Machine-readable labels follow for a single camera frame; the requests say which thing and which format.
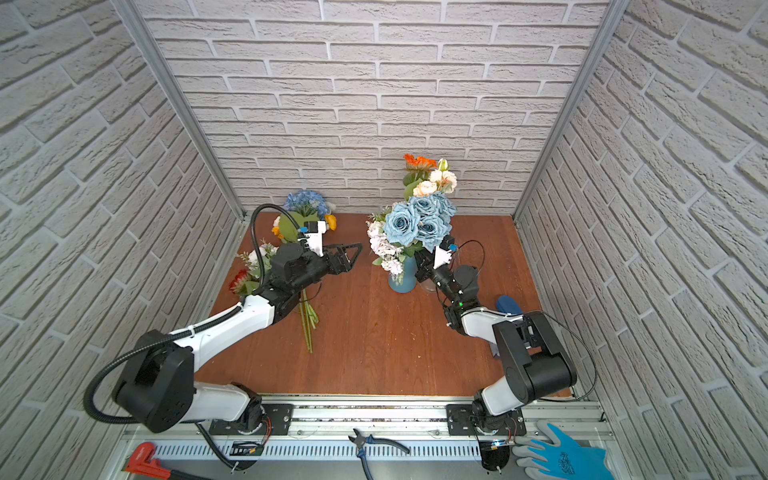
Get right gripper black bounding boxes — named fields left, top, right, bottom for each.
left=414, top=245, right=461, bottom=309

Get teal ceramic vase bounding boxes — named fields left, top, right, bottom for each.
left=388, top=257, right=418, bottom=294

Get blue hydrangea flower stem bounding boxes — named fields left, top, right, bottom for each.
left=283, top=189, right=332, bottom=220

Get white lilac flower bouquet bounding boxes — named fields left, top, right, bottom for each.
left=366, top=206, right=406, bottom=278

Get dusty blue flower stem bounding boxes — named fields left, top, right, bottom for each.
left=380, top=193, right=457, bottom=257

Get peach rose flower stem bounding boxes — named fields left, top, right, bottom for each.
left=412, top=158, right=458, bottom=197

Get orange gerbera flower stem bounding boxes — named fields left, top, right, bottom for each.
left=403, top=154, right=438, bottom=200

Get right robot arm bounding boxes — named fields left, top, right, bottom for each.
left=415, top=248, right=578, bottom=432

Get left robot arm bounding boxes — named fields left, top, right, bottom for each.
left=112, top=243, right=362, bottom=433

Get yellow white poppy stem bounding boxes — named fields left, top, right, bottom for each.
left=271, top=212, right=337, bottom=353

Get white pink flower bunch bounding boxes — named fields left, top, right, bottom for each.
left=238, top=242, right=278, bottom=280

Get red gerbera flower stem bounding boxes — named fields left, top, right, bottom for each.
left=229, top=268, right=260, bottom=297

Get blue spray bottle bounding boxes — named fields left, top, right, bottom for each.
left=496, top=295, right=523, bottom=316

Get blue work glove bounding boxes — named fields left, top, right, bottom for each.
left=511, top=420, right=614, bottom=480

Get red clamp tool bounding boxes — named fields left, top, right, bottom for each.
left=124, top=442, right=172, bottom=480

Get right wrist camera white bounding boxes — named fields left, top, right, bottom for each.
left=433, top=244, right=458, bottom=269

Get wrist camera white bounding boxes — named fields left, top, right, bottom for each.
left=433, top=244, right=458, bottom=269
left=298, top=220, right=327, bottom=257

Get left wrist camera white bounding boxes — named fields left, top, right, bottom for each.
left=298, top=220, right=327, bottom=257

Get black corrugated cable hose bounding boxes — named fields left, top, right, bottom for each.
left=82, top=203, right=304, bottom=472

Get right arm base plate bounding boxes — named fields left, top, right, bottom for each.
left=446, top=403, right=527, bottom=437

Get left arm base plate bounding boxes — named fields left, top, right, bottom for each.
left=208, top=403, right=294, bottom=436

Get aluminium rail frame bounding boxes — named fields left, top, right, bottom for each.
left=107, top=392, right=619, bottom=463

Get black handled pliers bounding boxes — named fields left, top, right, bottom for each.
left=348, top=428, right=412, bottom=480

